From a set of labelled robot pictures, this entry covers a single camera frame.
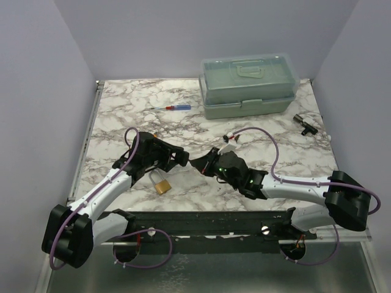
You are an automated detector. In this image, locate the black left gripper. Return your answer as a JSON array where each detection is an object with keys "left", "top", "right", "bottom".
[{"left": 144, "top": 138, "right": 183, "bottom": 172}]

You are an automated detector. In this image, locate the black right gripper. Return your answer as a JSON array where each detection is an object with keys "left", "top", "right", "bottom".
[{"left": 191, "top": 147, "right": 240, "bottom": 189}]

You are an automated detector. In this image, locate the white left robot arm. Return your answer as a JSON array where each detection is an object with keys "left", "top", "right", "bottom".
[{"left": 42, "top": 131, "right": 189, "bottom": 270}]

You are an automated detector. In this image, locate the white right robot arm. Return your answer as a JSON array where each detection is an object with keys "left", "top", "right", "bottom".
[{"left": 190, "top": 148, "right": 371, "bottom": 239}]

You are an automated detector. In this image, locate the brass padlock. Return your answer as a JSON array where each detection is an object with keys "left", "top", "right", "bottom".
[{"left": 148, "top": 170, "right": 172, "bottom": 195}]

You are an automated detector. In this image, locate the red blue screwdriver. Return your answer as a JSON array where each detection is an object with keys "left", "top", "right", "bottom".
[{"left": 150, "top": 104, "right": 191, "bottom": 110}]

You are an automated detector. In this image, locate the green plastic toolbox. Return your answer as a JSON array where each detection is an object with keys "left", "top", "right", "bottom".
[{"left": 199, "top": 54, "right": 300, "bottom": 120}]

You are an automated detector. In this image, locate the black T-shaped tool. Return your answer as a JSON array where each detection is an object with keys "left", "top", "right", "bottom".
[{"left": 293, "top": 114, "right": 318, "bottom": 136}]

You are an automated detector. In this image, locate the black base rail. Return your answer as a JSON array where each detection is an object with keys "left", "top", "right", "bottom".
[{"left": 110, "top": 209, "right": 316, "bottom": 255}]

